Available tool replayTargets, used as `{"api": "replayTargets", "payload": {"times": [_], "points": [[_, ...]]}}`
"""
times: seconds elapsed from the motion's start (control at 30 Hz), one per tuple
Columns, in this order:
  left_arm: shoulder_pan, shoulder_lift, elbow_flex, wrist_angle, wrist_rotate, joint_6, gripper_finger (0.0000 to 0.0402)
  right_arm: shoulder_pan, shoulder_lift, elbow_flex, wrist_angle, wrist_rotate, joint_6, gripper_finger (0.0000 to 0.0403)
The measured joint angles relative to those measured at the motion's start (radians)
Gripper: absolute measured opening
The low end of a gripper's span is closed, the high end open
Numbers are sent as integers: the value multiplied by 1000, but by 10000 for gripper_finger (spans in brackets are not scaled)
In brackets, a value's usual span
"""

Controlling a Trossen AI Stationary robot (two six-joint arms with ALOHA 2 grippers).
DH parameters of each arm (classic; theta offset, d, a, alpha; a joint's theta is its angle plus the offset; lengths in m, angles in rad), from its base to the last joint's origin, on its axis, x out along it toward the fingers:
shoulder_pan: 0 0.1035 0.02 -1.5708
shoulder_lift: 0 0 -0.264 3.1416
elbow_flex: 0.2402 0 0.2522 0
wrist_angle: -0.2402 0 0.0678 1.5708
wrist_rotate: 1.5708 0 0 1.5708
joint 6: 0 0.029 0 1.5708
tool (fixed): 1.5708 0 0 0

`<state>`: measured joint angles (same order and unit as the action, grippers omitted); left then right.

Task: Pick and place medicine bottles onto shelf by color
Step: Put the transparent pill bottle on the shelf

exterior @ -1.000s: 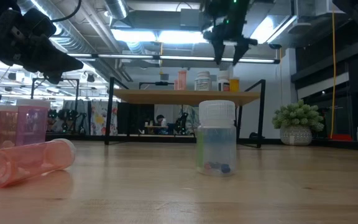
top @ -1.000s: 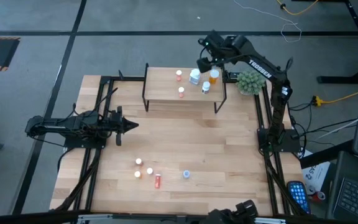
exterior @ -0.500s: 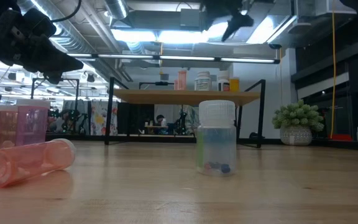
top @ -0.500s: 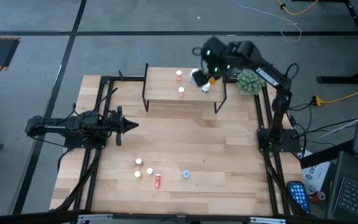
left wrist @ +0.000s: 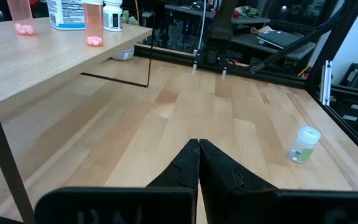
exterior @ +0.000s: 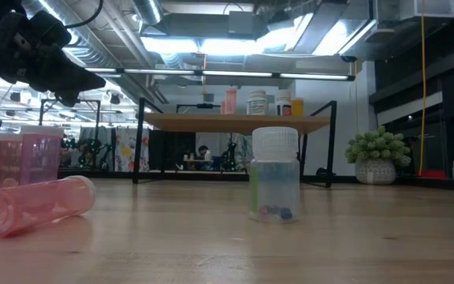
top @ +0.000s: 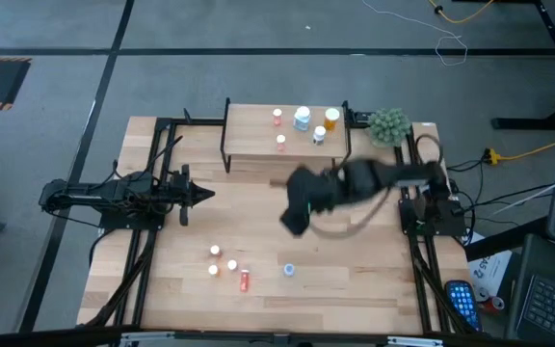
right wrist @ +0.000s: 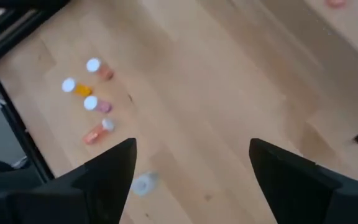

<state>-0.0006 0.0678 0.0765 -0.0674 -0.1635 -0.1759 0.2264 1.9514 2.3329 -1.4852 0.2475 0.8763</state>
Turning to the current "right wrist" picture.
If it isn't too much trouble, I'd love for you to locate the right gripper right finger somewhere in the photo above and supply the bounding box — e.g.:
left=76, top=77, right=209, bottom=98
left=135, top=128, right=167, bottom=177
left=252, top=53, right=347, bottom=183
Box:
left=249, top=138, right=343, bottom=224

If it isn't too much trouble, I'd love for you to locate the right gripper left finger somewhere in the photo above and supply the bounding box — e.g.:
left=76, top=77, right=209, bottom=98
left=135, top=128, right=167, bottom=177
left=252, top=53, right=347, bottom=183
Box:
left=47, top=138, right=138, bottom=224

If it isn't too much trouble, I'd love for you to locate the pale green pill bottle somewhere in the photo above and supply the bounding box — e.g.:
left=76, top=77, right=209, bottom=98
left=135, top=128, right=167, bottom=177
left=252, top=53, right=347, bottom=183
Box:
left=131, top=170, right=160, bottom=197

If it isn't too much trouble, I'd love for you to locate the pink pill bottle white cap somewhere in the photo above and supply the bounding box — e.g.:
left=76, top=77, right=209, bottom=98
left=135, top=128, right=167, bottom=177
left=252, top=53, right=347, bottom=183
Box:
left=85, top=57, right=115, bottom=81
left=82, top=117, right=116, bottom=146

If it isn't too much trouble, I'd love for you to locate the purple pill bottle white cap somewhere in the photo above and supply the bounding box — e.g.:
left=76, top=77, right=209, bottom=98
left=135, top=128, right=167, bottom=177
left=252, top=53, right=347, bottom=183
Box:
left=83, top=95, right=114, bottom=114

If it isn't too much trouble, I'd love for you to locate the small orange pill bottle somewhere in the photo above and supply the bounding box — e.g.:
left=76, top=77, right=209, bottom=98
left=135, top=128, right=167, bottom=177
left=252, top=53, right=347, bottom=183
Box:
left=61, top=77, right=93, bottom=97

